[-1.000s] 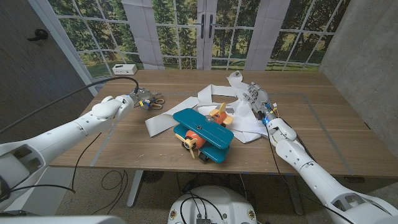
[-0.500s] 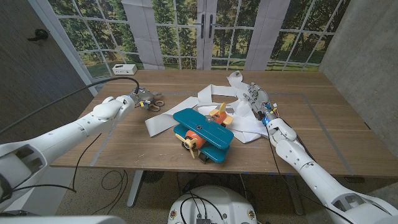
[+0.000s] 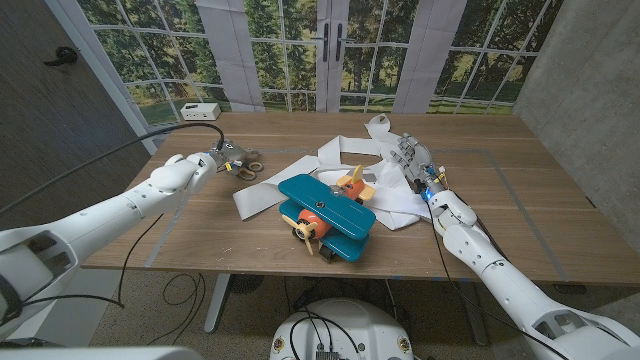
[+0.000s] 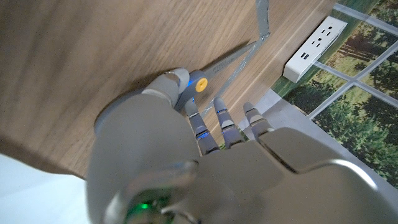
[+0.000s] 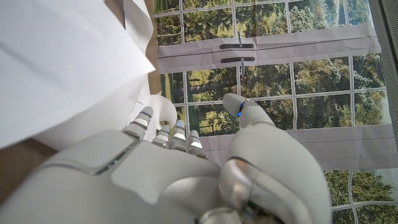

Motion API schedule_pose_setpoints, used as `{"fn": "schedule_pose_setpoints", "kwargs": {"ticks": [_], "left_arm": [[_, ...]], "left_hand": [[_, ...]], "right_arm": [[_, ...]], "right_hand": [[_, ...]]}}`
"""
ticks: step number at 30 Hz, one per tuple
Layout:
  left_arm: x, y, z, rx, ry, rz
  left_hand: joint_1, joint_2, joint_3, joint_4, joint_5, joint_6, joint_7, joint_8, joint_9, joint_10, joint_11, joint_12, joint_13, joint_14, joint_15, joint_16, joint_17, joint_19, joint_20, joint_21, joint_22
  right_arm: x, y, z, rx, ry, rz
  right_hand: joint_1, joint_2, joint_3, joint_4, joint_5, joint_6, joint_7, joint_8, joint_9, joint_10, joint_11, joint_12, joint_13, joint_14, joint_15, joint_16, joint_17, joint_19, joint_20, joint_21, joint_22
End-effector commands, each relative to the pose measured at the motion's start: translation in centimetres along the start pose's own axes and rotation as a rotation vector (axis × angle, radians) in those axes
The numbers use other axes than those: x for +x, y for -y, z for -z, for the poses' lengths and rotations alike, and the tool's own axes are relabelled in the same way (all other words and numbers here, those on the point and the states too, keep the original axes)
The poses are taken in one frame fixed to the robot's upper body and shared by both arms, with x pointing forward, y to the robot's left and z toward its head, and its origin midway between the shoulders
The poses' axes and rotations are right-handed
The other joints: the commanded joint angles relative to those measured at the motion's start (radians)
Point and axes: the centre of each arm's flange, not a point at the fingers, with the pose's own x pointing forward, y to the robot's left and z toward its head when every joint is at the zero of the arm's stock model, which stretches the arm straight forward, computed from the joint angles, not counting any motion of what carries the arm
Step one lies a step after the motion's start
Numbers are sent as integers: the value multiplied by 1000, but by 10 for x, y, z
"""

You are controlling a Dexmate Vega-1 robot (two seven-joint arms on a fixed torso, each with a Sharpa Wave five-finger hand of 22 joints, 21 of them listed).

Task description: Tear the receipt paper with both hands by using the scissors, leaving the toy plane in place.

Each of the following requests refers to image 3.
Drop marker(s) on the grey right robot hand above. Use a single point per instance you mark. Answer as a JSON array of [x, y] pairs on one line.
[[417, 160]]

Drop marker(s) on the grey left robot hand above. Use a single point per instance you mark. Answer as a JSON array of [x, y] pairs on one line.
[[232, 155]]

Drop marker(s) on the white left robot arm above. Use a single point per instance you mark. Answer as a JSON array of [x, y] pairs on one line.
[[100, 220]]

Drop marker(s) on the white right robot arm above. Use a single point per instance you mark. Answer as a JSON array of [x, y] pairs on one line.
[[510, 285]]

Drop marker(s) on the white receipt paper strip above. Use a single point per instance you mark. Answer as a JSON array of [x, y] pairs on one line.
[[395, 197]]

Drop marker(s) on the teal orange toy plane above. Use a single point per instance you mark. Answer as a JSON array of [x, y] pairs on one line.
[[330, 207]]

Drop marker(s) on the white power strip box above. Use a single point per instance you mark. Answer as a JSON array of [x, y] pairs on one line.
[[200, 111]]

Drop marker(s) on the printed forest window backdrop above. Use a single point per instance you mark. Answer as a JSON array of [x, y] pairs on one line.
[[380, 65]]

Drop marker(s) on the black round floor object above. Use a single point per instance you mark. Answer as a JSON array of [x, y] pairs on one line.
[[246, 283]]

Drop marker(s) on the white table leg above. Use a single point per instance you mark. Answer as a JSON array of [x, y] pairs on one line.
[[472, 315], [217, 305]]

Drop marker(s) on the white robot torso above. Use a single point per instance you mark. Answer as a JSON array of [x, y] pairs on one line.
[[345, 325]]

